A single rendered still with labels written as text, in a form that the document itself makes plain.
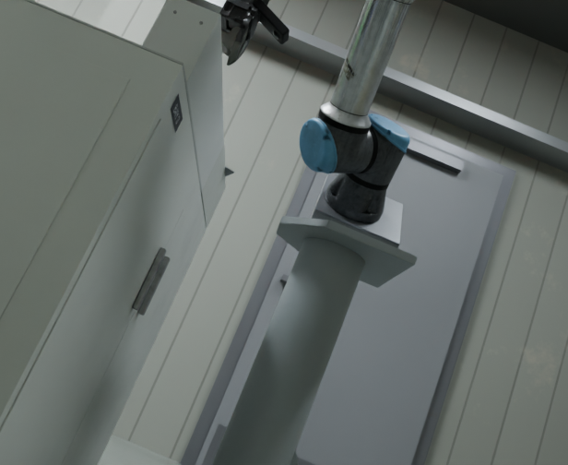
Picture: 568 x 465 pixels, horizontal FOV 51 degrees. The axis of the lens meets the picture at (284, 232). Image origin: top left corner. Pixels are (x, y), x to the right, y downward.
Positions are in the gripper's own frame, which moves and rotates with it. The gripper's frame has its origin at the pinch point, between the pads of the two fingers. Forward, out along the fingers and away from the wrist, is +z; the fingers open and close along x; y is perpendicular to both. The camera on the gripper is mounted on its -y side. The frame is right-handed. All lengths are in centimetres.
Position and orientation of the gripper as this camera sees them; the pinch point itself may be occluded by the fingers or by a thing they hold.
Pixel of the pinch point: (232, 61)
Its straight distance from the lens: 149.0
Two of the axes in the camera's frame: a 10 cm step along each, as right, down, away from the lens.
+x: 0.9, -2.6, -9.6
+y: -9.2, -3.8, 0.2
